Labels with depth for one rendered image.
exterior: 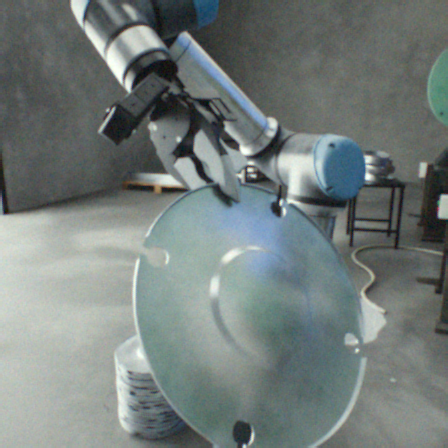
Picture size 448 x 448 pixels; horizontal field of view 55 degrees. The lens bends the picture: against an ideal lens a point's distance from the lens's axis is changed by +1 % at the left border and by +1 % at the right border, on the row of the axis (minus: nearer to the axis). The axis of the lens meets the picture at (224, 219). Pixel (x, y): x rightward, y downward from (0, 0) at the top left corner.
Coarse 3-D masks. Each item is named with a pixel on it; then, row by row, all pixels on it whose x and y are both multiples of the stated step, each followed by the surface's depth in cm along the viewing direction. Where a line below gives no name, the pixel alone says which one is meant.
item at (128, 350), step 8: (136, 336) 169; (120, 344) 163; (128, 344) 163; (136, 344) 163; (120, 352) 158; (128, 352) 158; (136, 352) 158; (120, 360) 153; (128, 360) 153; (136, 360) 153; (144, 360) 153; (128, 368) 148; (136, 368) 148; (144, 368) 148
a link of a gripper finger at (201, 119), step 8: (192, 104) 48; (192, 112) 49; (200, 112) 48; (208, 112) 49; (192, 120) 49; (200, 120) 48; (208, 120) 47; (192, 128) 49; (200, 128) 48; (208, 128) 48; (216, 128) 48; (208, 136) 48; (216, 136) 47; (216, 144) 47; (224, 152) 48
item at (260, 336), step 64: (192, 192) 47; (256, 192) 52; (192, 256) 43; (256, 256) 47; (320, 256) 53; (192, 320) 40; (256, 320) 43; (320, 320) 49; (192, 384) 38; (256, 384) 41; (320, 384) 45
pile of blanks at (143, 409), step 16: (128, 384) 150; (144, 384) 146; (128, 400) 151; (144, 400) 148; (160, 400) 149; (128, 416) 153; (144, 416) 150; (160, 416) 150; (176, 416) 153; (144, 432) 151; (160, 432) 153; (176, 432) 154
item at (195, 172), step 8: (184, 160) 51; (192, 160) 50; (200, 160) 51; (176, 168) 52; (184, 168) 51; (192, 168) 50; (200, 168) 51; (208, 168) 54; (184, 176) 51; (192, 176) 51; (200, 176) 50; (208, 176) 51; (192, 184) 51; (200, 184) 50
